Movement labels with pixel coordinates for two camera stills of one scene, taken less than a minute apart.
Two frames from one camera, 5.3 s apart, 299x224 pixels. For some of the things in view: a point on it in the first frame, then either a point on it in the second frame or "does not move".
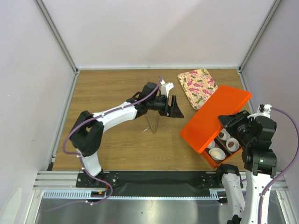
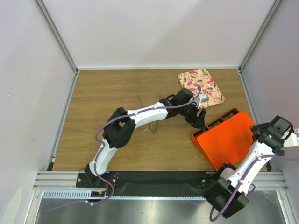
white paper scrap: (145, 129) does not move
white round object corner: (10, 210) does not move
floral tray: (199, 86) does not move
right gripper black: (231, 120) -> (262, 126)
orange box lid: (206, 125) -> (228, 143)
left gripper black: (172, 111) -> (196, 122)
